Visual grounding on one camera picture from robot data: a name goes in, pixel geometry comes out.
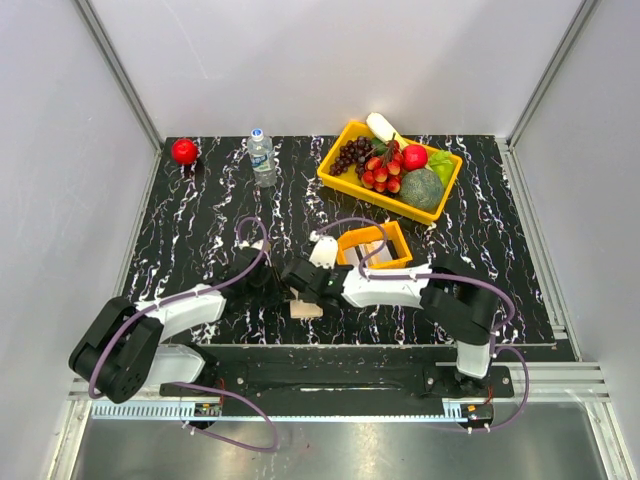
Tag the clear plastic water bottle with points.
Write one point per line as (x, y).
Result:
(261, 155)

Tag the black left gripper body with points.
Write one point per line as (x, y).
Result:
(267, 289)

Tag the red apple in tray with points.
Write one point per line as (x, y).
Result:
(415, 157)

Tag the small yellow card bin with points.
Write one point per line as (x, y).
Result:
(365, 235)

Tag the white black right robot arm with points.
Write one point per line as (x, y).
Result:
(447, 292)

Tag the red cherry bunch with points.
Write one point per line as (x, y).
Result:
(383, 170)

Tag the green leafy vegetable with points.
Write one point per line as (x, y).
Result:
(441, 162)

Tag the white radish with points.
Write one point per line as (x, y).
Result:
(382, 128)

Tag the large yellow fruit tray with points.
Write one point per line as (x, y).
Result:
(349, 182)

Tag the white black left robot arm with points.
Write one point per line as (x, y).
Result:
(123, 350)

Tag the purple grape bunch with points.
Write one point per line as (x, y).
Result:
(354, 153)

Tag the credit card stack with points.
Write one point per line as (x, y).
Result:
(380, 253)

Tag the green netted melon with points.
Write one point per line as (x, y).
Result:
(422, 189)

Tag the beige leather card holder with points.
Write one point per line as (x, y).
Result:
(300, 309)

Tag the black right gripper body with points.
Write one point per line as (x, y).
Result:
(328, 269)

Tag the aluminium frame rail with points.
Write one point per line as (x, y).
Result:
(111, 58)

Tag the red apple on table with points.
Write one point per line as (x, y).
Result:
(184, 151)

